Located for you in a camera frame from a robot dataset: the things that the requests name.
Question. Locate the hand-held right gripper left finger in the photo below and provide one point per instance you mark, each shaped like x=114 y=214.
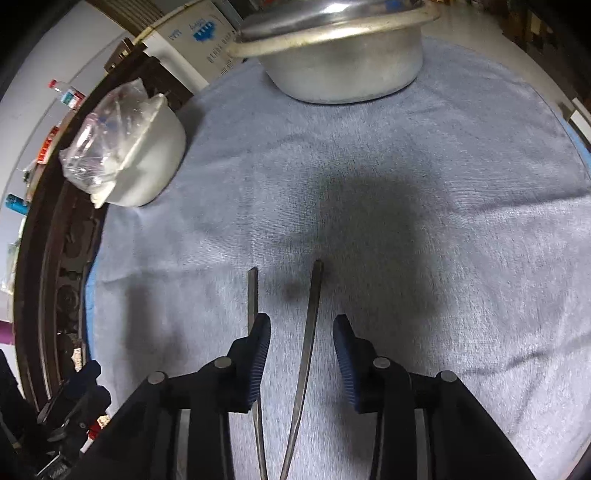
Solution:
x=258 y=360

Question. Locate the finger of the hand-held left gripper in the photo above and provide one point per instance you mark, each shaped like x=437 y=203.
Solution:
x=81 y=397

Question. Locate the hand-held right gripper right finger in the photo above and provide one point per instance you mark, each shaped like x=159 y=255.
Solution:
x=344 y=360

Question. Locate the dark metal chopstick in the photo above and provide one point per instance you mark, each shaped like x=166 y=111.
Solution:
x=252 y=300
x=314 y=314

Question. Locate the blue table cover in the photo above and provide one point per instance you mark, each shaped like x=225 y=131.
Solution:
x=91 y=300

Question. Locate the purple object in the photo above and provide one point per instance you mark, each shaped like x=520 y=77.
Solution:
x=7 y=333

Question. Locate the carved wooden sideboard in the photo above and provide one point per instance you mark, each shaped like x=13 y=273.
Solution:
x=51 y=258

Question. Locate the grey table cloth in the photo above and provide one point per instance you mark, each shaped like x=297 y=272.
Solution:
x=415 y=184

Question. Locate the blue thermos bottle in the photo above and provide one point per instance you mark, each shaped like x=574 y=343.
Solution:
x=16 y=204

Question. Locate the white pot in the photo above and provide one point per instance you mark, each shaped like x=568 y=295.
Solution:
x=152 y=161

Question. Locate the white and red bowl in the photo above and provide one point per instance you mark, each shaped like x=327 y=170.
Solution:
x=47 y=147

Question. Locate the clear plastic bag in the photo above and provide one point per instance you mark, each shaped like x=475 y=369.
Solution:
x=97 y=138

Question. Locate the aluminium pot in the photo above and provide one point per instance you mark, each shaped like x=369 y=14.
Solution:
x=346 y=74

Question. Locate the clear water bottle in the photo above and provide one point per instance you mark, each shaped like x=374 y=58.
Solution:
x=69 y=97

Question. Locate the white cardboard box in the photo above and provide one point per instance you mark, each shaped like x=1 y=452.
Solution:
x=198 y=41

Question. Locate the aluminium pot lid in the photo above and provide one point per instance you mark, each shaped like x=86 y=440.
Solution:
x=360 y=9

